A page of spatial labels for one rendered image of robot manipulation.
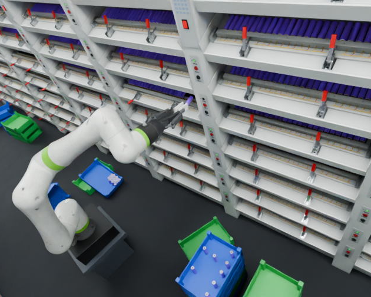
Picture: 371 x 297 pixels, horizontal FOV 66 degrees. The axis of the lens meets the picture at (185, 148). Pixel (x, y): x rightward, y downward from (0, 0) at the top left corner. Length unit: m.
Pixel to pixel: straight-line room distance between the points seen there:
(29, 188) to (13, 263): 1.39
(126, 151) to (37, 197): 0.43
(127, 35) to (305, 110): 0.83
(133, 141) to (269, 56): 0.56
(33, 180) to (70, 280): 1.10
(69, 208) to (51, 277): 0.80
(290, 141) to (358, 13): 0.55
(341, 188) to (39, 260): 2.06
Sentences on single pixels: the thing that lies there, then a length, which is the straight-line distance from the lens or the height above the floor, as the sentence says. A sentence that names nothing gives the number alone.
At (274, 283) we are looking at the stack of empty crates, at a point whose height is 0.32.
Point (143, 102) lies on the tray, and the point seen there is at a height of 0.89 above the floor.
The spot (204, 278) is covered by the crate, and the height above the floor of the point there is 0.32.
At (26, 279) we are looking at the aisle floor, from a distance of 2.48.
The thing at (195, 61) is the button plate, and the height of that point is 1.22.
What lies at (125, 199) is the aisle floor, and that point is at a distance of 2.36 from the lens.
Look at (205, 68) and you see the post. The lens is 1.13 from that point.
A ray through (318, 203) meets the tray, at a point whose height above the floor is 0.52.
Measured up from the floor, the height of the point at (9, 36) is 1.11.
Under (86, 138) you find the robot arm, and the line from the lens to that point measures 1.15.
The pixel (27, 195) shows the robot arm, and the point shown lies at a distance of 1.29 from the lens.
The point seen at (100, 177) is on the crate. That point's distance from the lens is 2.52.
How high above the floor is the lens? 1.79
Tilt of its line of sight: 46 degrees down
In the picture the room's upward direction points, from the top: 19 degrees counter-clockwise
